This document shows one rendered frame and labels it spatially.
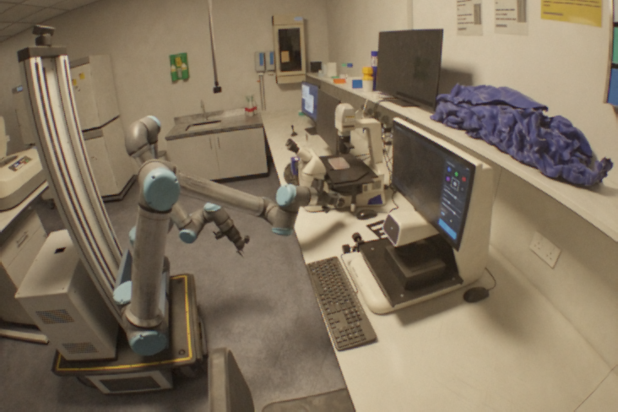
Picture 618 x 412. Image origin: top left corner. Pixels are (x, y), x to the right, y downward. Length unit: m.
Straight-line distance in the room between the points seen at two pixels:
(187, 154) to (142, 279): 2.76
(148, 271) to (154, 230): 0.15
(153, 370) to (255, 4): 3.89
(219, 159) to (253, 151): 0.44
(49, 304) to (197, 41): 3.43
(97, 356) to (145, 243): 0.94
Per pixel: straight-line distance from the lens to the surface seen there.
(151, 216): 0.94
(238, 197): 1.21
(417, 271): 1.01
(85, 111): 3.88
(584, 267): 1.22
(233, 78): 4.03
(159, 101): 4.22
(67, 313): 1.53
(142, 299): 1.10
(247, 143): 3.58
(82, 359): 1.83
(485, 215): 1.03
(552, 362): 1.17
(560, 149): 1.08
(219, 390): 0.71
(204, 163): 3.69
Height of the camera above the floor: 1.59
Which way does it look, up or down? 26 degrees down
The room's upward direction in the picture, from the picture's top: 3 degrees counter-clockwise
